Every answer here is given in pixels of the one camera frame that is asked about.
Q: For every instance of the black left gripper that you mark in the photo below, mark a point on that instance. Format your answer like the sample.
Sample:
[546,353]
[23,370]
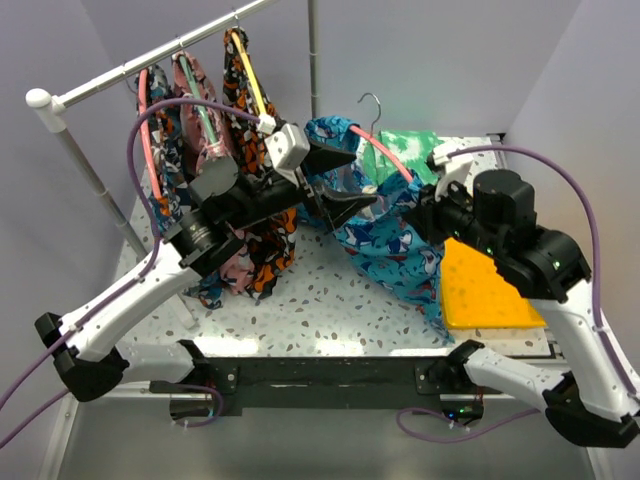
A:
[332,208]

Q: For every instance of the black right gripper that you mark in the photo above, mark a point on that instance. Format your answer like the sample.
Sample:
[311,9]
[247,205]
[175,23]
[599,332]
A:
[424,213]

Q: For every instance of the blue shark print shorts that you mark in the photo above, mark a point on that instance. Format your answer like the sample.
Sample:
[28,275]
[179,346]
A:
[381,244]

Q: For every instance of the pink wire hanger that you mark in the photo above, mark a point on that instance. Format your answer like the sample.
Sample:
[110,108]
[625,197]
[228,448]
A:
[370,137]

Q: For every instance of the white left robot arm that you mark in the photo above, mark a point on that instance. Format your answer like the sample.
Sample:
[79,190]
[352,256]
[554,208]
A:
[85,344]

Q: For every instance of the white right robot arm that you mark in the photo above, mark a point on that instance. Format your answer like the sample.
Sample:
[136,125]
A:
[591,404]

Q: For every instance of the green white tie-dye shorts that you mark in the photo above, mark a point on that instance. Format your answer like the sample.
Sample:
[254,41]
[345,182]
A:
[410,147]

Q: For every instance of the yellow hanger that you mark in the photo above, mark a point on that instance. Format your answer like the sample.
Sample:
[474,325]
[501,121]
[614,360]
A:
[253,83]

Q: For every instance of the orange black camouflage shorts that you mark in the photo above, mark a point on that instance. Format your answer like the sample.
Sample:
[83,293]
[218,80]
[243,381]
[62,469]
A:
[271,239]

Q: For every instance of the pink patterned shorts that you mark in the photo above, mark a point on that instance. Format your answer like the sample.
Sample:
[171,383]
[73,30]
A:
[237,272]

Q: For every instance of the navy orange patterned shorts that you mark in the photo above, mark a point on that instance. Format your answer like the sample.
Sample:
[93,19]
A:
[174,158]

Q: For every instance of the pink hanger with shorts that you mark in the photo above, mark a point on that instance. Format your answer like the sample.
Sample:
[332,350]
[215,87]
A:
[144,101]

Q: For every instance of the green hanger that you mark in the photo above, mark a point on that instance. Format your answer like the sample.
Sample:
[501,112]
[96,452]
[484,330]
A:
[207,126]

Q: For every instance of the yellow plastic tray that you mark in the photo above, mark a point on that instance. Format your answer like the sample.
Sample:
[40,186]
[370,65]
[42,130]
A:
[474,296]

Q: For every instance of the silver clothes rack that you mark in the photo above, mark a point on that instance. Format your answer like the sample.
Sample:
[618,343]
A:
[283,44]

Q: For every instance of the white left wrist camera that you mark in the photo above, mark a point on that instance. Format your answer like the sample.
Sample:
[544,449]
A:
[287,148]

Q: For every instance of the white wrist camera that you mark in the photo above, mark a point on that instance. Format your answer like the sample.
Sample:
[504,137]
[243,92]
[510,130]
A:
[287,148]
[449,166]

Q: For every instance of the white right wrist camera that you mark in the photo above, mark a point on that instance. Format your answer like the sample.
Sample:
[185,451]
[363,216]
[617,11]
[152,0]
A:
[449,166]

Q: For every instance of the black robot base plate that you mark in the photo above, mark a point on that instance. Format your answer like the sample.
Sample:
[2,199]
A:
[321,383]

